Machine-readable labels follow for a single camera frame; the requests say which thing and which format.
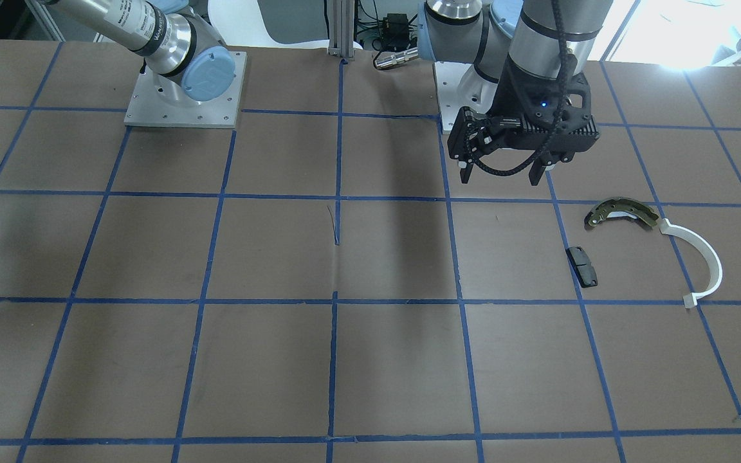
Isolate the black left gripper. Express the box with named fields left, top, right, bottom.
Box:
left=448, top=64, right=601, bottom=186

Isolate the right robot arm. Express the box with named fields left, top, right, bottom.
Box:
left=42, top=1, right=235, bottom=102

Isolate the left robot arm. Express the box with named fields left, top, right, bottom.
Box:
left=417, top=1, right=612, bottom=186

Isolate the curved metal brake shoe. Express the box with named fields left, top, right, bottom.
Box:
left=584, top=197, right=661, bottom=228

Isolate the silver metal cylinder plug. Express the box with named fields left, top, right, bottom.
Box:
left=372, top=47, right=419, bottom=71

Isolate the black brake pad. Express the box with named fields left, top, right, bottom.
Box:
left=565, top=246, right=599, bottom=288

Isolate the black power brick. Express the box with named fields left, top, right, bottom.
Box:
left=380, top=13, right=410, bottom=42

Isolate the white curved plastic part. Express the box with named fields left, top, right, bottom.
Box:
left=656, top=217, right=724, bottom=309

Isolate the white plastic chair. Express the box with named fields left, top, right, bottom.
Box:
left=208, top=1, right=329, bottom=49

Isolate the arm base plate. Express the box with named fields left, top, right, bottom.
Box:
left=434, top=62, right=498, bottom=135
left=123, top=50, right=248, bottom=129

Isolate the aluminium frame post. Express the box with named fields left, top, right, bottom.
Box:
left=325, top=0, right=356, bottom=62

